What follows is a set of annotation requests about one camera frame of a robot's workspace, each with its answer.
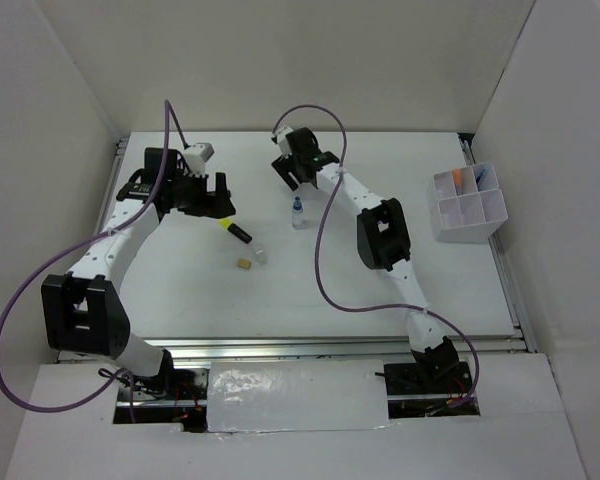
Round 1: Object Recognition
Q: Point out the white cover plate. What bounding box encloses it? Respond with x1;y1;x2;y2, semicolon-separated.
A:
207;360;390;433

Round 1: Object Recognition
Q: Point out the yellow highlighter marker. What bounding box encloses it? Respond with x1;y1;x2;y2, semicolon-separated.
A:
218;218;253;245

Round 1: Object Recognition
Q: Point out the white compartment organizer box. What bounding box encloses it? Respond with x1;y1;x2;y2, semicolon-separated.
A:
428;162;508;243

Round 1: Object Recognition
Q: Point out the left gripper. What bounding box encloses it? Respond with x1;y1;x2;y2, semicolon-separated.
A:
167;169;235;219

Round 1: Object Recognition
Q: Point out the orange marker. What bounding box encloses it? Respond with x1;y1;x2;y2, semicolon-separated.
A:
452;169;463;195

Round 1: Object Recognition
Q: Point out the tan eraser block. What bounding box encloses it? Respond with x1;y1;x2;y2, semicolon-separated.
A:
237;258;252;270

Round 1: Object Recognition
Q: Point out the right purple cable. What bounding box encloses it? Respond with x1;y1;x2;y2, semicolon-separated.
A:
272;103;481;406

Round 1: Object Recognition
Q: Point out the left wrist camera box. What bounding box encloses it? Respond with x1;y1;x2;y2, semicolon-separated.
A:
183;142;215;175

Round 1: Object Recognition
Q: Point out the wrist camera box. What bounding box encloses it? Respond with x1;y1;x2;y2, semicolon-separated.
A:
183;142;215;175
271;125;294;156

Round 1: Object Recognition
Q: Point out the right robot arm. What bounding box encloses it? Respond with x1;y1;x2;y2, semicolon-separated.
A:
271;126;466;392

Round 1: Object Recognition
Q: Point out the aluminium rail frame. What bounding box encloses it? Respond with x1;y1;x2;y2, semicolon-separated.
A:
120;132;526;358

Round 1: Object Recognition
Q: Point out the clear tape roll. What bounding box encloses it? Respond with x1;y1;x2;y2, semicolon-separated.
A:
250;242;268;265

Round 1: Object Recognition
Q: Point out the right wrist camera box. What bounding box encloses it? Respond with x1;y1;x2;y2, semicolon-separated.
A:
271;125;294;156

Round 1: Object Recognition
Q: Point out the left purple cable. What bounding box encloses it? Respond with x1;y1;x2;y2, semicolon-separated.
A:
0;98;191;426

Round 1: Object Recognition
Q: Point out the purple cable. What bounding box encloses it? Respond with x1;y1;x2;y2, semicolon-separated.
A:
272;103;481;406
0;98;191;426

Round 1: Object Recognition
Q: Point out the small blue cap bottle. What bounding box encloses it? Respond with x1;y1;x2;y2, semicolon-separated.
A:
291;197;304;229

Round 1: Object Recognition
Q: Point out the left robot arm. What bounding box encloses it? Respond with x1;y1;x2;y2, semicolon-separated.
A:
41;142;236;399

